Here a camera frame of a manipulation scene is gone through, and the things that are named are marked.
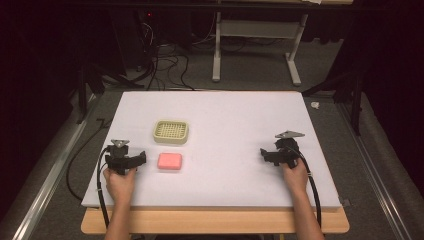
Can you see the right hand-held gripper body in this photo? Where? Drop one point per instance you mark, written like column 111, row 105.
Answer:
column 287, row 150

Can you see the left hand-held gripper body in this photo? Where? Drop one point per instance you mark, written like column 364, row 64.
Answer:
column 117, row 156

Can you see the person's left hand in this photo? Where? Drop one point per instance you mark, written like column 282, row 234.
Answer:
column 119, row 185

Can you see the person's right hand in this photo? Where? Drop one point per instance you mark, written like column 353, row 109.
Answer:
column 295, row 178

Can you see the pink soap bar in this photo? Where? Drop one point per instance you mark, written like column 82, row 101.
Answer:
column 170, row 161

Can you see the cream slotted soap dish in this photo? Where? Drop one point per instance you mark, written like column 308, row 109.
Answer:
column 171, row 132

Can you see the white foam mat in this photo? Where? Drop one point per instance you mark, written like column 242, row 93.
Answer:
column 220, row 173

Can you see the crumpled white paper scrap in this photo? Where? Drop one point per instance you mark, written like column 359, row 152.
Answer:
column 315, row 105

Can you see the black metal stand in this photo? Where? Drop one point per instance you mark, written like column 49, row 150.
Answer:
column 353, row 96
column 87, row 86

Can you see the wooden table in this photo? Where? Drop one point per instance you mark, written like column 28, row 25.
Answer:
column 213, row 221

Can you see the dark computer tower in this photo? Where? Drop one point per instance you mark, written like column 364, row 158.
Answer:
column 133, row 36

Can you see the silver floor rail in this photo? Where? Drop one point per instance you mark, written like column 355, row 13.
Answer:
column 50, row 180
column 373, row 166

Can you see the white metal desk frame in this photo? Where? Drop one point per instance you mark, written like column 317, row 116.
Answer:
column 256, row 30

